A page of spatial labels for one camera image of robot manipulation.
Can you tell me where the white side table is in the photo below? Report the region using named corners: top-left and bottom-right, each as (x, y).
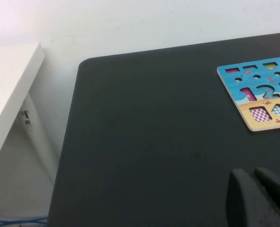
top-left (0, 42), bottom-right (60, 187)

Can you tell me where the colourful wooden number puzzle board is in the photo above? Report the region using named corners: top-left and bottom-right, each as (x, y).
top-left (216, 55), bottom-right (280, 132)

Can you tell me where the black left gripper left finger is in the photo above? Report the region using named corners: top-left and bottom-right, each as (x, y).
top-left (226, 168), bottom-right (280, 227)

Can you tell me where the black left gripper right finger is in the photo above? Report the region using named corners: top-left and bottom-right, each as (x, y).
top-left (254, 167), bottom-right (280, 215)

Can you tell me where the barcode label sticker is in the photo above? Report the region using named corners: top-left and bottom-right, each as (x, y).
top-left (20, 109), bottom-right (34, 131)

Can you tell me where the blue cable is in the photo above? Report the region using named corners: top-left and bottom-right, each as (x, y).
top-left (0, 216), bottom-right (48, 227)

